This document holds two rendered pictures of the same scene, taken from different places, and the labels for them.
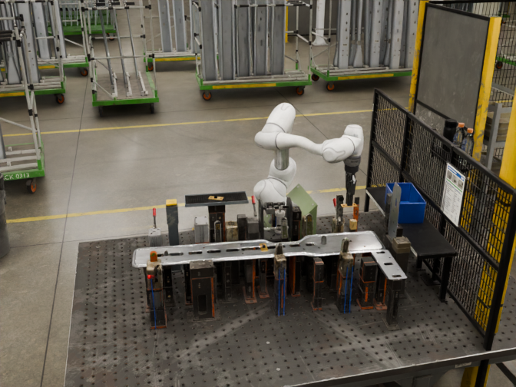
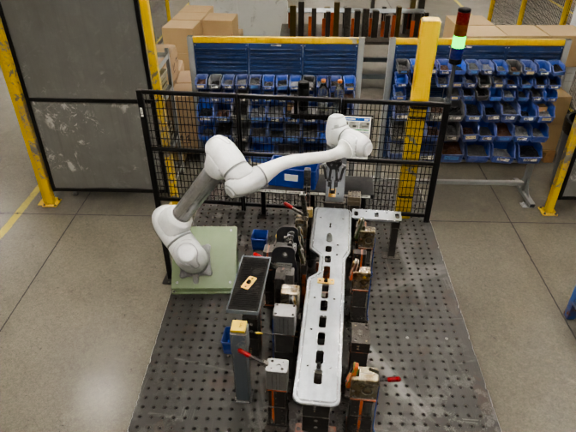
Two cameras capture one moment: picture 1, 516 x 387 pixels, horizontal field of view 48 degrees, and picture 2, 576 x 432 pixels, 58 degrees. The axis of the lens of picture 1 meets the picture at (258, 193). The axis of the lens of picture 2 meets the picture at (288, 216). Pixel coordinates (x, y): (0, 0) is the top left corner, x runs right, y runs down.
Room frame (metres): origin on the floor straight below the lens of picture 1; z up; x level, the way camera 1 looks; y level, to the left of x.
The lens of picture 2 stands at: (2.46, 1.90, 2.73)
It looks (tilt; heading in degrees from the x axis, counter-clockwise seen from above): 34 degrees down; 285
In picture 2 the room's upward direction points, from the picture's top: straight up
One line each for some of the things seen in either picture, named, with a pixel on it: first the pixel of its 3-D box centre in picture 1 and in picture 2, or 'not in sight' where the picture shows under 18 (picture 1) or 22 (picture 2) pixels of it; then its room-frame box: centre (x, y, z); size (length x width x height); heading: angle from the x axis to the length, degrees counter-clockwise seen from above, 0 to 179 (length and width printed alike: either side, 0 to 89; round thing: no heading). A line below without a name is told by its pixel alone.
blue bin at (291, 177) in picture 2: (404, 202); (293, 171); (3.17, -0.88, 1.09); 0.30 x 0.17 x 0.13; 3
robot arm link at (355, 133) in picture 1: (352, 140); (338, 129); (2.84, -0.49, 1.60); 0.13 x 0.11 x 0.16; 142
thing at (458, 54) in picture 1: (442, 120); (92, 105); (5.15, -1.71, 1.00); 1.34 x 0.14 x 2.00; 13
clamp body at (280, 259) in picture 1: (279, 283); (359, 295); (2.62, -0.12, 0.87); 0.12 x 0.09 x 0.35; 8
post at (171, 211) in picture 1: (173, 237); (241, 364); (3.04, 0.50, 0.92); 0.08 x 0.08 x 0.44; 8
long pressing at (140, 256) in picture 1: (259, 249); (327, 285); (2.77, -0.01, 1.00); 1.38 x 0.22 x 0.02; 98
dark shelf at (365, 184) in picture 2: (405, 218); (302, 183); (3.11, -0.89, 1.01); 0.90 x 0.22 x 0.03; 8
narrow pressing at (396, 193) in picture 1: (394, 212); (335, 177); (2.88, -0.75, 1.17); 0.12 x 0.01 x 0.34; 8
